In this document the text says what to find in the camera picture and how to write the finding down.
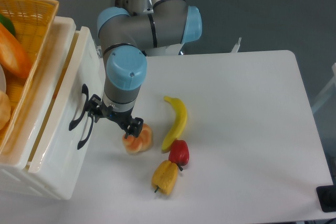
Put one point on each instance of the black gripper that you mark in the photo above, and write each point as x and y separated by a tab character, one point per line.
97	110

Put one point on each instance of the white plastic drawer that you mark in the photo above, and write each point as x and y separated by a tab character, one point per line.
57	161

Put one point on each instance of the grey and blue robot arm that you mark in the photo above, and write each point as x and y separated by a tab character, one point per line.
126	31

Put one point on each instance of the white plastic drawer cabinet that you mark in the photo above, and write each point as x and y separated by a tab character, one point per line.
24	138

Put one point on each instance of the toy bread roll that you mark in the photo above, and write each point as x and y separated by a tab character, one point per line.
141	143

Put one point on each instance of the yellow toy banana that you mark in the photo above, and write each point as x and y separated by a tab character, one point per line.
179	124

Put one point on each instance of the red toy bell pepper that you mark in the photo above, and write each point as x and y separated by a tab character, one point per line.
179	153

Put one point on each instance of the yellow toy bell pepper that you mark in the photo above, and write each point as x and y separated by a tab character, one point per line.
164	177

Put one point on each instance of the orange toy baguette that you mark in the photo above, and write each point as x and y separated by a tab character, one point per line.
14	58

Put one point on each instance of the yellow woven plastic basket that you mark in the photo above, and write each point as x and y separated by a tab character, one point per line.
32	20

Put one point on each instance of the green toy vegetable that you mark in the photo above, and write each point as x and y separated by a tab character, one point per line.
7	23

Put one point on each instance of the black device at table edge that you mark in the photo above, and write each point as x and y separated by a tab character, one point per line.
326	196

